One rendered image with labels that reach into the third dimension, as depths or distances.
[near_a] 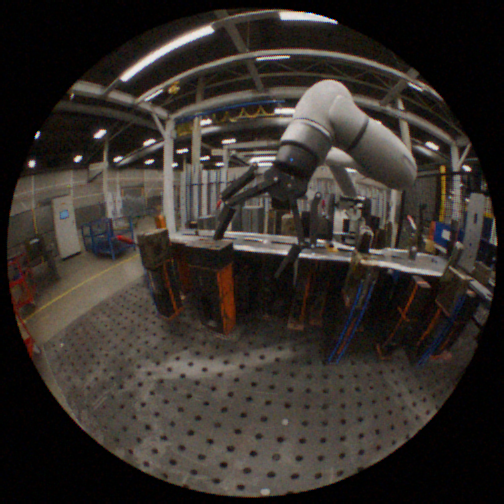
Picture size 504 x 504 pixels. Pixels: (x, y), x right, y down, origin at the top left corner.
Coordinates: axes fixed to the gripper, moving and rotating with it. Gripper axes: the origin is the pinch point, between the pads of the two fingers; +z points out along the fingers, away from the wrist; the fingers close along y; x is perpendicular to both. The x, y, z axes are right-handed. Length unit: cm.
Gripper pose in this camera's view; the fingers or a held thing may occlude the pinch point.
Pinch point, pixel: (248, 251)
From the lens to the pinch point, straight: 30.5
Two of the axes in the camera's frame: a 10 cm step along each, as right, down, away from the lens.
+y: -8.4, -5.1, 1.8
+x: -2.9, 1.4, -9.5
